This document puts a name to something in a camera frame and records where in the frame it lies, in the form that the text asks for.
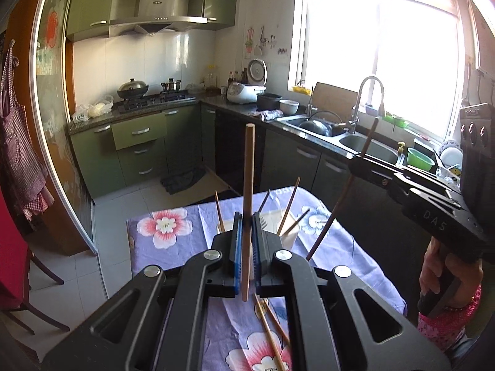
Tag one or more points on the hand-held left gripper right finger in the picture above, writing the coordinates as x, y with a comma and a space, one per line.
258, 255

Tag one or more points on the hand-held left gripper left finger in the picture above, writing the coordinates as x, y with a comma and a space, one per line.
238, 255

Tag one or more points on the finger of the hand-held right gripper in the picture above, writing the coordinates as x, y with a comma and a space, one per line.
373, 172

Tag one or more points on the white utensil holder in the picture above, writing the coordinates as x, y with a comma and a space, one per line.
288, 239

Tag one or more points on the black plastic fork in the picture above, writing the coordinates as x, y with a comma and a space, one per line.
265, 200

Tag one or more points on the person's right forearm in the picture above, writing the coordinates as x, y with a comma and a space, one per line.
452, 328

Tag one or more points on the person's right hand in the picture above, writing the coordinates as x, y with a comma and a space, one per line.
464, 282

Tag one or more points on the steel double sink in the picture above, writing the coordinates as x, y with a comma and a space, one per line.
381, 150

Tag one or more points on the purple floral tablecloth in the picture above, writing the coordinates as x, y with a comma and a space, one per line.
193, 247

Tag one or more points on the green plastic bowl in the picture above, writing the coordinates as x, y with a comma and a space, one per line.
420, 159

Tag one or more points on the green soap tray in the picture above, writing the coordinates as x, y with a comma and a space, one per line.
396, 121

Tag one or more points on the white plate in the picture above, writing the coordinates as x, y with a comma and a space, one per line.
451, 156

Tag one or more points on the steel kitchen faucet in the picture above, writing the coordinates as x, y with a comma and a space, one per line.
357, 104

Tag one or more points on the dark pan in sink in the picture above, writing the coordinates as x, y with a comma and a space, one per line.
321, 125

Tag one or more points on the dark under-sink cabinets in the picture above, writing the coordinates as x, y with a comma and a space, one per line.
294, 162

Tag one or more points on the brown cutting board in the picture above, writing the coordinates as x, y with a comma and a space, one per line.
332, 98

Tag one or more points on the dark floor mat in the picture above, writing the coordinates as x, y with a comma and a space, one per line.
181, 181

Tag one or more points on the white bowl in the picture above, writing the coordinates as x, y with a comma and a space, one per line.
289, 107

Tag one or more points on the yellow basket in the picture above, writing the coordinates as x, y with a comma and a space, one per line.
302, 89

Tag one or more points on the white framed window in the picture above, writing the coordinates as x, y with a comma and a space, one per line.
410, 65

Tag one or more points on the crumpled counter cloth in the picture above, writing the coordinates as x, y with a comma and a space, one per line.
268, 115

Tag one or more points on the black cooker pot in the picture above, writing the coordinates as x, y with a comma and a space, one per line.
269, 102

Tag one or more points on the green lower drawer cabinets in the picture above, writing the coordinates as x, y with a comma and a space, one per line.
139, 150

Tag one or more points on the white rice cooker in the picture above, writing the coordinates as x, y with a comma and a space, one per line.
241, 92

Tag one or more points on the dark sauce bottles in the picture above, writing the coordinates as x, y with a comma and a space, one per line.
236, 76

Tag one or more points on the black gas stove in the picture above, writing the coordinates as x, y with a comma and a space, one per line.
154, 100

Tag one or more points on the yellow oil bottle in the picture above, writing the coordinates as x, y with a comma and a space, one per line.
210, 79

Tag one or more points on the dark wooden chair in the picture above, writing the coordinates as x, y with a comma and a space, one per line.
42, 270

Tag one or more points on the dark wok with lid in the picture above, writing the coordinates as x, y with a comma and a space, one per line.
133, 89

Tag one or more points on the white plastic bags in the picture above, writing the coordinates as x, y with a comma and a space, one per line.
94, 110

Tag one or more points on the glass sliding door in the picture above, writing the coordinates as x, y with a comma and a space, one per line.
50, 104

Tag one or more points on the red checkered apron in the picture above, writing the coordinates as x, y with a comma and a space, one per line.
19, 143

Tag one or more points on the steel range hood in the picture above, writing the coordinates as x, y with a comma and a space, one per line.
158, 7

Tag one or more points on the wall stickers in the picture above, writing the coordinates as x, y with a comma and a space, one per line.
263, 42

